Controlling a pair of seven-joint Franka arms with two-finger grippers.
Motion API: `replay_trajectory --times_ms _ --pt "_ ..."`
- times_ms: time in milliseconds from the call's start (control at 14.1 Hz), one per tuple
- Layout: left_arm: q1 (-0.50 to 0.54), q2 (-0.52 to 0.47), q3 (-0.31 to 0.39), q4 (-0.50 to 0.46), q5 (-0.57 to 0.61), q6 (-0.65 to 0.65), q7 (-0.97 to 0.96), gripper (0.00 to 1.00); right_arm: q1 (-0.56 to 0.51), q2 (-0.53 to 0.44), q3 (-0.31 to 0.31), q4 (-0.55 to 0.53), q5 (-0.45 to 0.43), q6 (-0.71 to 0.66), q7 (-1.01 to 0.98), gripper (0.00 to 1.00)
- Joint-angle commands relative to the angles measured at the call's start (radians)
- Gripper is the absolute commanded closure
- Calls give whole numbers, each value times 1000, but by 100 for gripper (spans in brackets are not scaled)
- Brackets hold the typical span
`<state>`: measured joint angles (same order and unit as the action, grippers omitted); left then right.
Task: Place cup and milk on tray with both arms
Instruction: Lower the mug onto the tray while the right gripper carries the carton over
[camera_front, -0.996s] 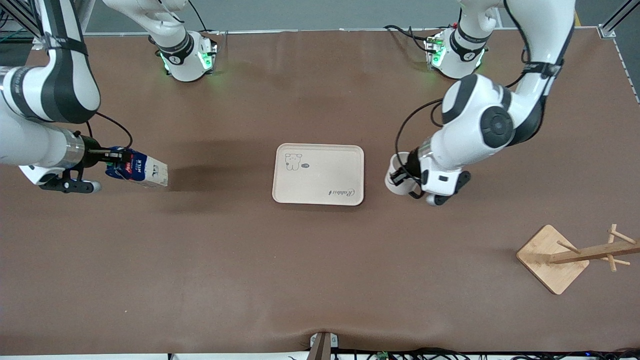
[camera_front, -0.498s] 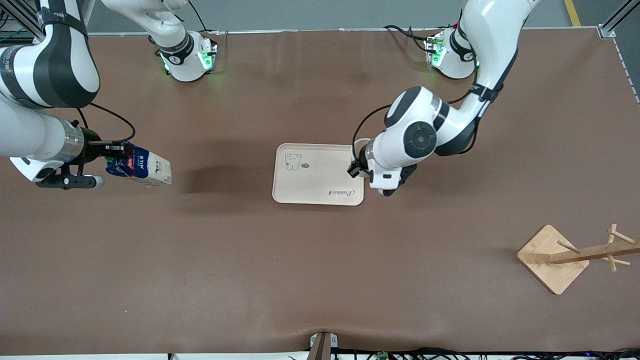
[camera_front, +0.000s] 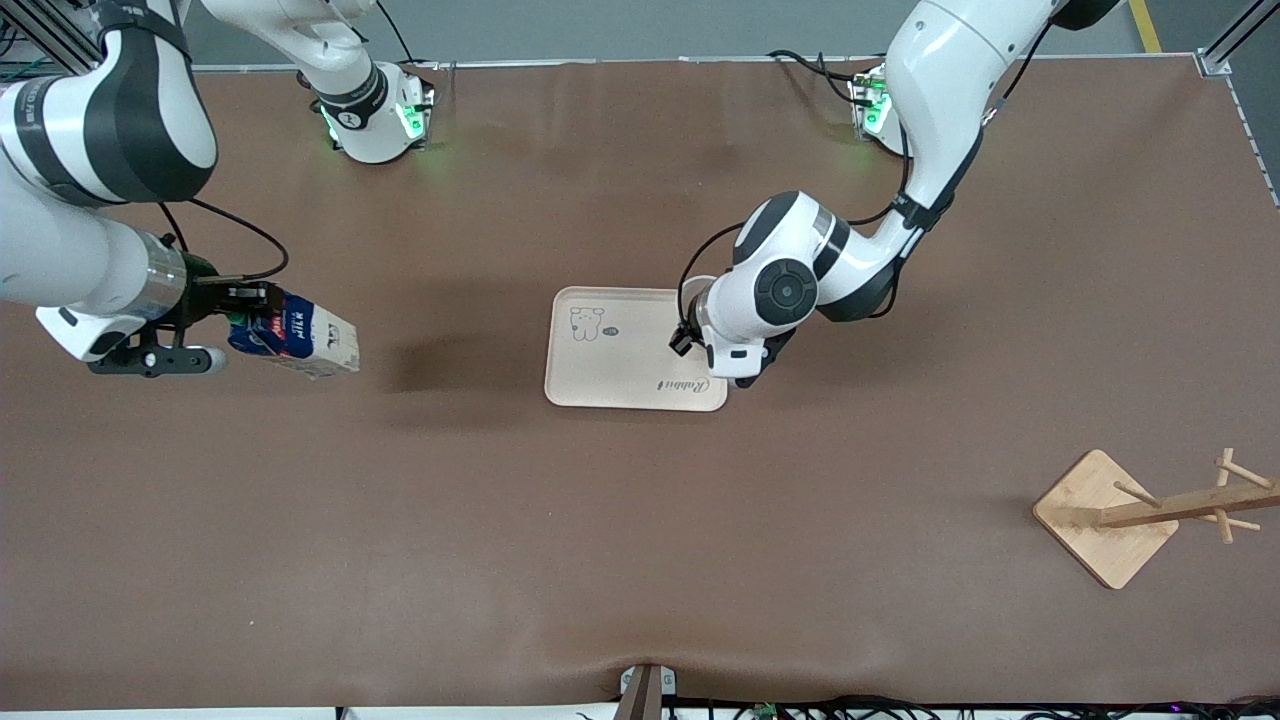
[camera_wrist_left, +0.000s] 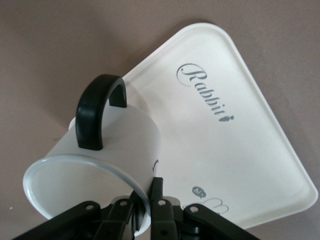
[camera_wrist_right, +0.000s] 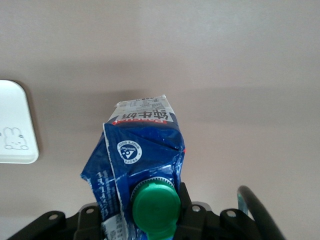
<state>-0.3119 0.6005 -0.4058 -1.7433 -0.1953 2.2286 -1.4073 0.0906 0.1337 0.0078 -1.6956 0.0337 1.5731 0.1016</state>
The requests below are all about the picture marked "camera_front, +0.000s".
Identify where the aluminium frame profile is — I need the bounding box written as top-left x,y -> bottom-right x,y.
1194,0 -> 1280,211
0,0 -> 103,77

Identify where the black right base cable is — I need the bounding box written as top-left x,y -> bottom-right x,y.
374,0 -> 443,73

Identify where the black left base cable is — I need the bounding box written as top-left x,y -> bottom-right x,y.
767,47 -> 873,107

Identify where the wooden mug tree stand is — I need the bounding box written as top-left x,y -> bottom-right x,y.
1031,447 -> 1280,591

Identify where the cream rabbit print tray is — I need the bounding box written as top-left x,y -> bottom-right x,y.
544,287 -> 730,412

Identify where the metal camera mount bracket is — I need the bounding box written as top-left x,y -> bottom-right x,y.
612,662 -> 680,720

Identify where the blue white milk carton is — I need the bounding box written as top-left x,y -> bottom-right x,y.
227,289 -> 362,382

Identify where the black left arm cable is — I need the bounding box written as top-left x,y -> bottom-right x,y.
676,20 -> 1053,333

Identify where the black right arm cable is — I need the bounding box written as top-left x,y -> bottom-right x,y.
158,197 -> 291,283

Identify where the black base cable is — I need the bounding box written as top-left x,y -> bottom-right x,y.
374,0 -> 443,73
767,47 -> 873,107

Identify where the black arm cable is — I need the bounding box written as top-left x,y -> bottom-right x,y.
676,20 -> 1053,333
158,197 -> 291,283

